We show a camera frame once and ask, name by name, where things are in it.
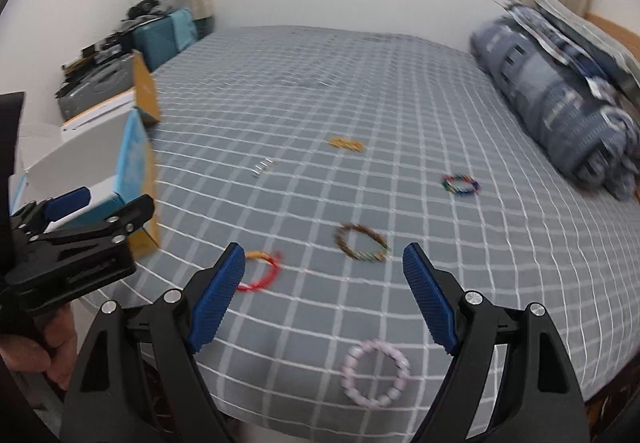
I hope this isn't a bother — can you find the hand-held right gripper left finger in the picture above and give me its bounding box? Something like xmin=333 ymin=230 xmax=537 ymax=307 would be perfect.
xmin=60 ymin=242 xmax=247 ymax=443

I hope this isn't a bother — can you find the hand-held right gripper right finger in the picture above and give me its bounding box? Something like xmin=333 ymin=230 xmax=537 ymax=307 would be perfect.
xmin=402 ymin=243 xmax=593 ymax=443

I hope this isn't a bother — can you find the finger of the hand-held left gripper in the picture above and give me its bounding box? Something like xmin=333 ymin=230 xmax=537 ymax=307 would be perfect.
xmin=30 ymin=194 xmax=156 ymax=248
xmin=10 ymin=187 xmax=92 ymax=244

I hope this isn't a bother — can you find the red string bracelet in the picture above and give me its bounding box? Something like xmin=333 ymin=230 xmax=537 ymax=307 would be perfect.
xmin=236 ymin=250 xmax=283 ymax=293

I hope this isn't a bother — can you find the blue and yellow cardboard box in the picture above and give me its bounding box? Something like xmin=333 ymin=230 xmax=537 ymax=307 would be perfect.
xmin=9 ymin=50 xmax=163 ymax=259

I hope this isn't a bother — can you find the brown bead bracelet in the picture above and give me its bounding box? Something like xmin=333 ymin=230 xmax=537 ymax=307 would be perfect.
xmin=334 ymin=222 xmax=392 ymax=264

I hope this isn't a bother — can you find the pink bead bracelet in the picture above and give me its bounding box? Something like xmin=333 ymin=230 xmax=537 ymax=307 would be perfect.
xmin=340 ymin=339 xmax=412 ymax=410

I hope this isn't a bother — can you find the multicolour bead bracelet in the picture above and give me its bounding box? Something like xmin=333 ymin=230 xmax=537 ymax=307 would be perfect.
xmin=441 ymin=173 xmax=482 ymax=196

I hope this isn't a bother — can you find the yellow bead bracelet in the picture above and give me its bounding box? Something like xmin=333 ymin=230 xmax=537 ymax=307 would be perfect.
xmin=327 ymin=136 xmax=367 ymax=153

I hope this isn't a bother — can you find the person's left hand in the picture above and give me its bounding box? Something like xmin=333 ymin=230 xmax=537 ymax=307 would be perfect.
xmin=0 ymin=305 xmax=78 ymax=391

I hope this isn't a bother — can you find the grey suitcase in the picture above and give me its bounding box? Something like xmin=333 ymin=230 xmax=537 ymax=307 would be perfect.
xmin=55 ymin=56 xmax=136 ymax=121

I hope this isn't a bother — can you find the stack of black devices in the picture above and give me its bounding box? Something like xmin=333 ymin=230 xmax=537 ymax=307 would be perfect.
xmin=62 ymin=20 xmax=136 ymax=74

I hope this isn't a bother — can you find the teal suitcase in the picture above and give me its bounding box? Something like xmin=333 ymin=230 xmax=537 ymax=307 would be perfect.
xmin=132 ymin=8 xmax=198 ymax=71

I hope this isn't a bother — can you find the blue patterned folded quilt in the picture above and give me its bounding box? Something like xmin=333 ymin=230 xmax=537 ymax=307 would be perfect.
xmin=469 ymin=3 xmax=640 ymax=201

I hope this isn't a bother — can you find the grey checked bedsheet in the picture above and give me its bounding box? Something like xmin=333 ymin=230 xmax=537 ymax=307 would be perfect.
xmin=80 ymin=26 xmax=640 ymax=424

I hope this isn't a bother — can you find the grey striped pillow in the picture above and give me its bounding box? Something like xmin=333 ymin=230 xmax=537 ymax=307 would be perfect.
xmin=530 ymin=0 xmax=640 ymax=94

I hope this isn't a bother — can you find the wooden headboard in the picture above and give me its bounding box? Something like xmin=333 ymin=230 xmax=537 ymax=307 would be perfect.
xmin=585 ymin=13 xmax=640 ymax=44

